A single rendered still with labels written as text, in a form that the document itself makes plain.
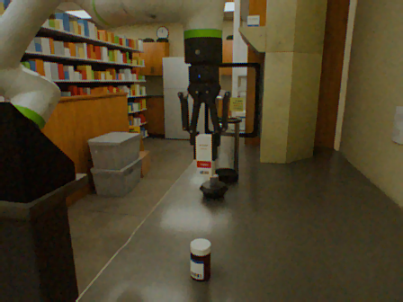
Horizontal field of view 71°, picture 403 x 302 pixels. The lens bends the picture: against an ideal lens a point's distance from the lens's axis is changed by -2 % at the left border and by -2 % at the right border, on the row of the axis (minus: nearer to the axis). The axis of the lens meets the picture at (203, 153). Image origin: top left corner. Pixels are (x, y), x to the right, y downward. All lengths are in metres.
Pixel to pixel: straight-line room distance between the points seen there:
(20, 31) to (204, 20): 0.63
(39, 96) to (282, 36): 0.94
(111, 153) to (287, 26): 2.48
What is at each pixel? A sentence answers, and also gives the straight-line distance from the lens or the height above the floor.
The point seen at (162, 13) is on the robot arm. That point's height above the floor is 1.43.
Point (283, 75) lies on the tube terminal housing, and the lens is 1.26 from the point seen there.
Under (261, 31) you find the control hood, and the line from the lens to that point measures 1.27.
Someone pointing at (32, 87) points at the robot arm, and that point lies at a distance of 1.16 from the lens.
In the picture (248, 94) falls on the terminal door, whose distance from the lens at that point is 1.57.
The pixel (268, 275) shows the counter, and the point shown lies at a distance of 0.59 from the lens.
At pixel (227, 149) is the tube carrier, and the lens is 0.99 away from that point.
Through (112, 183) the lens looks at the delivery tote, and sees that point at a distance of 3.41.
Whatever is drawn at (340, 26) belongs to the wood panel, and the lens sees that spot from 1.69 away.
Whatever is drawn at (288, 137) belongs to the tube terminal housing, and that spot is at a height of 1.06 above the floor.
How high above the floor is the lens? 1.29
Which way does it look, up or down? 14 degrees down
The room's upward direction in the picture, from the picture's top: straight up
